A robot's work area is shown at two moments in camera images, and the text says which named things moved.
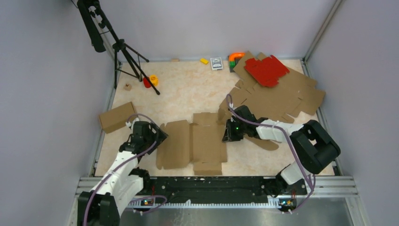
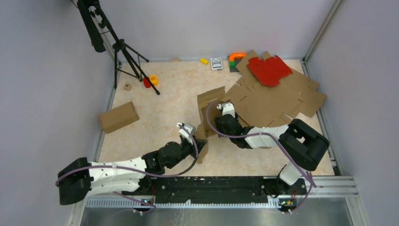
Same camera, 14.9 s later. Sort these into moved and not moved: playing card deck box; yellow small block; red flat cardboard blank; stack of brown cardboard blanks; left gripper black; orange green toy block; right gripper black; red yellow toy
Moved: right gripper black; left gripper black
Not moved: orange green toy block; stack of brown cardboard blanks; red yellow toy; yellow small block; playing card deck box; red flat cardboard blank
